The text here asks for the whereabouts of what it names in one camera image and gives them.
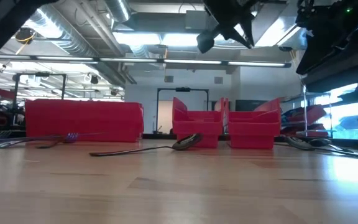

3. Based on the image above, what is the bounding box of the red tilted storage bin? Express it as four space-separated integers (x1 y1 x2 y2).
283 123 329 138
286 105 326 125

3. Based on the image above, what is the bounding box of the bright window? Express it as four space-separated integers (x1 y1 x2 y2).
314 83 358 140

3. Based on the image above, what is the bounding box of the black and yellow cable reel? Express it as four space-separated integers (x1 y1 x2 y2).
14 27 36 45

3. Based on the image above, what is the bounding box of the silver rectangular duct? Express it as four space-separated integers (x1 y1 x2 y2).
253 0 304 47

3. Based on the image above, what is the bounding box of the silver spiral ventilation duct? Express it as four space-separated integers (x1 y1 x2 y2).
26 0 138 88
104 0 133 24

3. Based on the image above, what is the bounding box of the iridescent table knife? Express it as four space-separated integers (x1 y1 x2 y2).
0 133 108 144

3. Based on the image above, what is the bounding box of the black rig frame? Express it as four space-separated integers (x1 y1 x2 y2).
12 72 67 100

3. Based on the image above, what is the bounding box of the long ceiling light strip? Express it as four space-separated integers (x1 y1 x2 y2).
0 54 292 68

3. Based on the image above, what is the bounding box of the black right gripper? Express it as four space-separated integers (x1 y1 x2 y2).
203 0 260 50

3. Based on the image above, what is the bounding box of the grey ceiling box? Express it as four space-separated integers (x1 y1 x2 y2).
185 11 207 31

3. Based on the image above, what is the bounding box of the red plastic bin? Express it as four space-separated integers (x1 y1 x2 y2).
24 98 145 143
172 96 226 149
227 98 282 150

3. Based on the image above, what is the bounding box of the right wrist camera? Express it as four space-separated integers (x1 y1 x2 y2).
196 29 216 54

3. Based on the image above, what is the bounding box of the black shelf board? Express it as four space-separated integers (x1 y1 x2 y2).
303 65 358 94

